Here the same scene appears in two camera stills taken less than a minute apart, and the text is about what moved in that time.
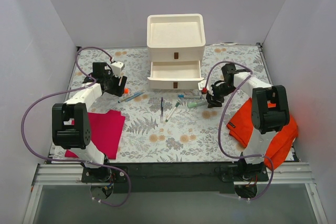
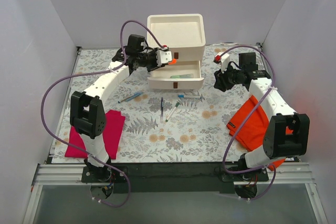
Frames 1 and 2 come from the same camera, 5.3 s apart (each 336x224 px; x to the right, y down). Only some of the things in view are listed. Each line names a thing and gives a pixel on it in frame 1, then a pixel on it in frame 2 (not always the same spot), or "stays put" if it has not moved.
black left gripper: [117, 86] to [153, 62]
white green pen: [176, 105] stays put
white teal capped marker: [181, 96] stays put
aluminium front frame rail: [296, 174] stays put
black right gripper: [214, 95] to [222, 80]
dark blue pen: [161, 109] stays put
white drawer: [175, 74] stays put
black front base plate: [176, 177] stays put
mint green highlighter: [193, 104] to [182, 76]
